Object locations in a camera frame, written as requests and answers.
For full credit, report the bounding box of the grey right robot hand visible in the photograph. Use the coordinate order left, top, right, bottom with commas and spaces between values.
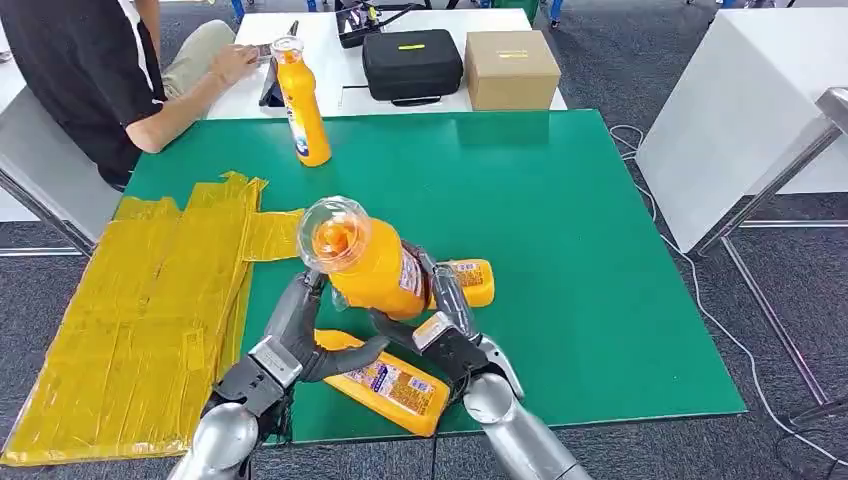
367, 241, 482, 354

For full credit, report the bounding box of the person's hand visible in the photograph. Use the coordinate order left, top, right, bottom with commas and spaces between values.
210, 44, 261, 86

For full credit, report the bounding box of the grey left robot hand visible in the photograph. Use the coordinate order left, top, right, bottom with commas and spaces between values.
264, 270, 392, 384

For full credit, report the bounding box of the orange drink bottle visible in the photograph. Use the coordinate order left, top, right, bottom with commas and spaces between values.
296, 195, 439, 323
270, 36, 333, 168
427, 258, 496, 311
313, 329, 452, 439

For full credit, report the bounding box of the black tablet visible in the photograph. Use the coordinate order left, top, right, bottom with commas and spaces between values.
258, 19, 301, 109

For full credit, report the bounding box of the white table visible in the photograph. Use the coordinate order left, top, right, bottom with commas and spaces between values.
205, 7, 569, 122

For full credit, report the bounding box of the green table mat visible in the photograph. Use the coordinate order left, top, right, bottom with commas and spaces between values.
122, 109, 748, 445

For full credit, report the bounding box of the yellow taped sheet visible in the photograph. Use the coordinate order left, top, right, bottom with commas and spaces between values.
0, 170, 306, 468

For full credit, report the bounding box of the person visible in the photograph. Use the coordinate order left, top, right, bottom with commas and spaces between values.
0, 0, 263, 193

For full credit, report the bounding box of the black carrying case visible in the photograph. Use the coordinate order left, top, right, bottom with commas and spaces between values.
361, 28, 464, 107

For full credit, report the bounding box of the brown cardboard box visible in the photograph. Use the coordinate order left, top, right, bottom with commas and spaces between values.
464, 30, 562, 112

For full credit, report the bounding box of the green plastic crate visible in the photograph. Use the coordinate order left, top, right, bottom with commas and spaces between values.
493, 0, 541, 22

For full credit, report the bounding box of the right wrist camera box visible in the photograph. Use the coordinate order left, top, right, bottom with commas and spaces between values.
411, 311, 455, 352

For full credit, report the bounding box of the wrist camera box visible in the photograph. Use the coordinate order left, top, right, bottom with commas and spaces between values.
248, 335, 305, 389
411, 311, 455, 352

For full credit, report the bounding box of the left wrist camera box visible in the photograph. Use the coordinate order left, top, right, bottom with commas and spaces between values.
248, 335, 305, 389

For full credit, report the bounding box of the white floor cable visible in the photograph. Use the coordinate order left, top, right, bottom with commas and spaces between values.
609, 124, 848, 465

